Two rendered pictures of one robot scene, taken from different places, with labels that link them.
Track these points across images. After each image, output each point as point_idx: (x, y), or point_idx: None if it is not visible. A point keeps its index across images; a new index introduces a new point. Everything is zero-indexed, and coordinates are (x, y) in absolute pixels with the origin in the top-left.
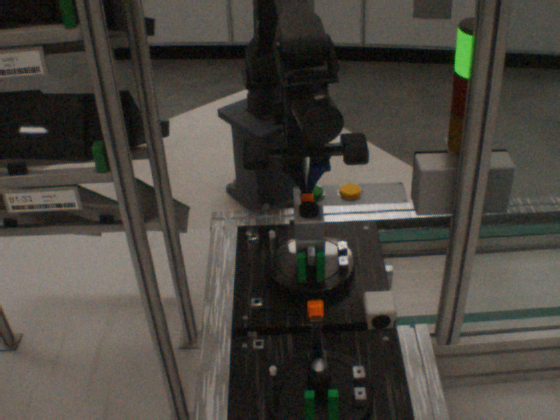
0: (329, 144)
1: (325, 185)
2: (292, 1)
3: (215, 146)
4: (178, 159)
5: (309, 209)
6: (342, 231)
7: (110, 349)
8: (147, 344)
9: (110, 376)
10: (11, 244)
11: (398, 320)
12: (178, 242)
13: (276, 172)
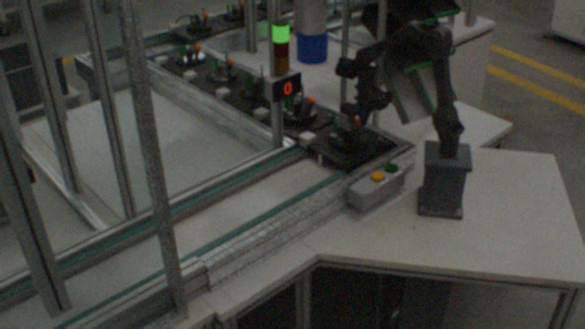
0: (357, 103)
1: (393, 176)
2: (380, 40)
3: (515, 215)
4: (514, 197)
5: None
6: (355, 157)
7: (392, 129)
8: None
9: (379, 124)
10: (489, 132)
11: (301, 148)
12: None
13: (424, 172)
